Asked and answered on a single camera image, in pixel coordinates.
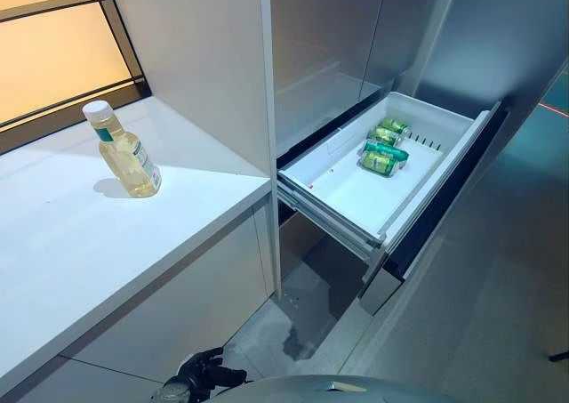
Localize white tall cabinet panel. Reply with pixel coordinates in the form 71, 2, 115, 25
108, 0, 284, 298

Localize white fridge drawer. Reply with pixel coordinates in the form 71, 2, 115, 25
276, 90, 512, 318

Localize white counter cabinet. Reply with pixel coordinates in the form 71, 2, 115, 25
0, 93, 282, 403

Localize amber window with dark frame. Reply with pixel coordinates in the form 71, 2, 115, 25
0, 0, 155, 155

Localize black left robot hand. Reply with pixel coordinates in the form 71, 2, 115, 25
176, 347, 248, 403

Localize dark green drink can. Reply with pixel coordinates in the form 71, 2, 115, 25
362, 138, 410, 164

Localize stainless steel fridge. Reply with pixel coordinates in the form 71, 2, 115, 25
269, 0, 472, 318

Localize grey robot torso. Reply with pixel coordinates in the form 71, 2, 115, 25
217, 374, 445, 403

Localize yellow drink bottle white cap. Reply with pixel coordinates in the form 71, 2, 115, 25
82, 101, 163, 198

